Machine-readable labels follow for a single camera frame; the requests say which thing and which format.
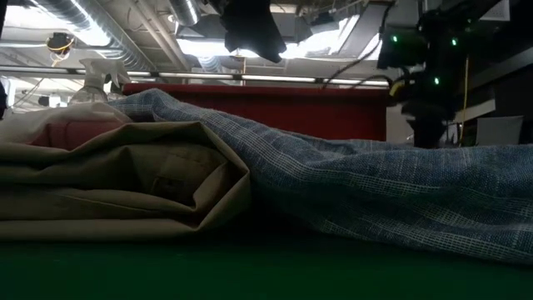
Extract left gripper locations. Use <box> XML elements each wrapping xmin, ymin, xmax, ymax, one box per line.
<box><xmin>219</xmin><ymin>0</ymin><xmax>289</xmax><ymax>65</ymax></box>

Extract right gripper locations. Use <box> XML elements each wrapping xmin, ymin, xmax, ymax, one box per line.
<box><xmin>389</xmin><ymin>68</ymin><xmax>463</xmax><ymax>122</ymax></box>

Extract blue striped shirt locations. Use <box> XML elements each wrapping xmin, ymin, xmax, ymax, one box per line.
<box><xmin>110</xmin><ymin>87</ymin><xmax>533</xmax><ymax>267</ymax></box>

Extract khaki trousers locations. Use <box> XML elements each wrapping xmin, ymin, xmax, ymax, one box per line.
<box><xmin>0</xmin><ymin>120</ymin><xmax>253</xmax><ymax>243</ymax></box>

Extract maroon garment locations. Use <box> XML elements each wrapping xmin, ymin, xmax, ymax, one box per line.
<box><xmin>28</xmin><ymin>120</ymin><xmax>127</xmax><ymax>151</ymax></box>

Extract white garment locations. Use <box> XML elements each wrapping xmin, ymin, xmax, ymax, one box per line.
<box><xmin>0</xmin><ymin>102</ymin><xmax>134</xmax><ymax>146</ymax></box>

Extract red plastic laundry bin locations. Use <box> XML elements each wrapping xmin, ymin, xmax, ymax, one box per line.
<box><xmin>122</xmin><ymin>82</ymin><xmax>391</xmax><ymax>143</ymax></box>

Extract bright ceiling light panel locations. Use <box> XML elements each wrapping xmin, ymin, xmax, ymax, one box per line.
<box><xmin>177</xmin><ymin>24</ymin><xmax>346</xmax><ymax>60</ymax></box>

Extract clear plastic spray bottle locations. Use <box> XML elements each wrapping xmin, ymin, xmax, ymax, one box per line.
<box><xmin>68</xmin><ymin>57</ymin><xmax>132</xmax><ymax>105</ymax></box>

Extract round silver duct pipe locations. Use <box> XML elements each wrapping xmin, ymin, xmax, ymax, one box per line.
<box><xmin>168</xmin><ymin>0</ymin><xmax>202</xmax><ymax>28</ymax></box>

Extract silver ventilation duct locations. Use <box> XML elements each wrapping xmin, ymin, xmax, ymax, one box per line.
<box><xmin>32</xmin><ymin>0</ymin><xmax>159</xmax><ymax>72</ymax></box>

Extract ceiling cable reel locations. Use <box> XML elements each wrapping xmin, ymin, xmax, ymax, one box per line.
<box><xmin>45</xmin><ymin>32</ymin><xmax>76</xmax><ymax>58</ymax></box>

